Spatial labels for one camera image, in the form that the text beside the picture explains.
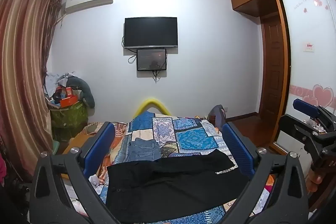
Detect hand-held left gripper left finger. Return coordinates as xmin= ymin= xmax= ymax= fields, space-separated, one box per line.
xmin=29 ymin=122 xmax=121 ymax=224

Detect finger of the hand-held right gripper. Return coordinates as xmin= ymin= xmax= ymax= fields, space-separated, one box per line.
xmin=293 ymin=98 xmax=336 ymax=131
xmin=277 ymin=114 xmax=324 ymax=148

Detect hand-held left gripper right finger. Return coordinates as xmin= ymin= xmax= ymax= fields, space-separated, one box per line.
xmin=218 ymin=122 xmax=309 ymax=224

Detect black pants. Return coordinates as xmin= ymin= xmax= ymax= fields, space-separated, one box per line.
xmin=105 ymin=149 xmax=250 ymax=224

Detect person's right hand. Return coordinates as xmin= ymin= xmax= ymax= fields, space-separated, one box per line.
xmin=306 ymin=168 xmax=324 ymax=193

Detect orange striped bed sheet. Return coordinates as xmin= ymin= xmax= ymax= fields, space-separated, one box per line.
xmin=87 ymin=121 xmax=130 ymax=142

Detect grey bag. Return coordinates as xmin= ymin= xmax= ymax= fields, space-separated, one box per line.
xmin=207 ymin=105 xmax=227 ymax=130

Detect white crumpled cloth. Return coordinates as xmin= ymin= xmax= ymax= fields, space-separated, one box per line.
xmin=88 ymin=174 xmax=106 ymax=195

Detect blue denim jeans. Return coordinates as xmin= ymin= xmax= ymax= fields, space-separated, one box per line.
xmin=123 ymin=138 xmax=161 ymax=163

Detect blue patchwork blanket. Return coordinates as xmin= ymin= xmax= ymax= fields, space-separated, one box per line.
xmin=99 ymin=111 xmax=266 ymax=224

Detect grey plush toy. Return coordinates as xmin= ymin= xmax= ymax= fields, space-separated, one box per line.
xmin=69 ymin=77 xmax=95 ymax=108

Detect orange red box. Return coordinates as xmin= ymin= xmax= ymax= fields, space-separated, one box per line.
xmin=60 ymin=95 xmax=79 ymax=108

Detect scattered paper clutter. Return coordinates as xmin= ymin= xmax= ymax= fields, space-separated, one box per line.
xmin=62 ymin=177 xmax=88 ymax=215

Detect yellow curved foam tube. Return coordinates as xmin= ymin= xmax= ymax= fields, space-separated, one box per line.
xmin=133 ymin=98 xmax=171 ymax=119

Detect pile of pale clothes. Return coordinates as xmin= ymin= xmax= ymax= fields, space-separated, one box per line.
xmin=43 ymin=72 xmax=76 ymax=99

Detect pink cloth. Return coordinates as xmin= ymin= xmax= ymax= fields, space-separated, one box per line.
xmin=0 ymin=156 xmax=7 ymax=186

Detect striped brown curtain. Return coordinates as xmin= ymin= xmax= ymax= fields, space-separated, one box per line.
xmin=0 ymin=0 xmax=62 ymax=184

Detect small black wall monitor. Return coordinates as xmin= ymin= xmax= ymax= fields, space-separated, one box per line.
xmin=136 ymin=48 xmax=167 ymax=72

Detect black wall television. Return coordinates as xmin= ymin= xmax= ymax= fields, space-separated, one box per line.
xmin=124 ymin=17 xmax=178 ymax=49

